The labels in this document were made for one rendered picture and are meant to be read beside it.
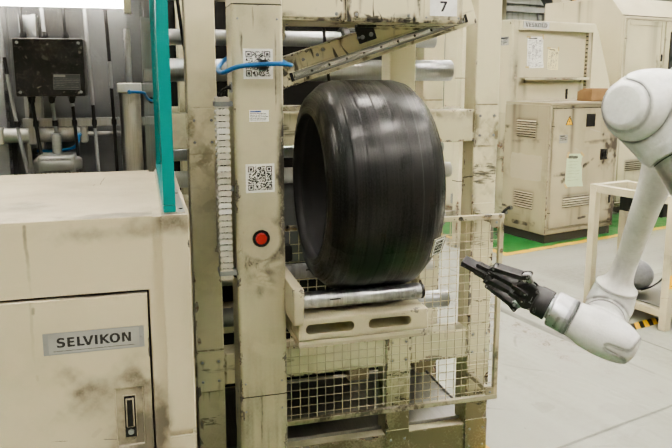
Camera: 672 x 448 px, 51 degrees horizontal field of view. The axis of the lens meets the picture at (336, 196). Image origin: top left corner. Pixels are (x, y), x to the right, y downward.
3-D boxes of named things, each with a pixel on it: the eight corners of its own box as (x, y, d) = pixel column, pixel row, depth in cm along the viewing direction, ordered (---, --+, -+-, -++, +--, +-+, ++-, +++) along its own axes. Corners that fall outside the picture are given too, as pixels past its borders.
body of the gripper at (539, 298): (550, 303, 164) (514, 284, 168) (539, 327, 170) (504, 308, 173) (561, 286, 169) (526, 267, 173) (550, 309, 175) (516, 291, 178)
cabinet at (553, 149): (545, 245, 619) (553, 103, 598) (499, 232, 669) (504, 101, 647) (614, 233, 664) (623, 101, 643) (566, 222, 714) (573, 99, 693)
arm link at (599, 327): (558, 345, 165) (570, 324, 176) (622, 380, 159) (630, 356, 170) (578, 308, 161) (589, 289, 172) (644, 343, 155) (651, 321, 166)
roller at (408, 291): (300, 310, 181) (299, 293, 181) (296, 308, 185) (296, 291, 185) (426, 299, 190) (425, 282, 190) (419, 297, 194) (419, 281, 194)
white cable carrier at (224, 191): (220, 280, 183) (215, 96, 175) (218, 275, 188) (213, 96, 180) (237, 279, 184) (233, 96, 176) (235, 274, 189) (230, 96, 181)
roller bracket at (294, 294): (294, 327, 177) (293, 290, 176) (267, 283, 215) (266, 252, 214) (306, 326, 178) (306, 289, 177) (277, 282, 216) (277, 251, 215)
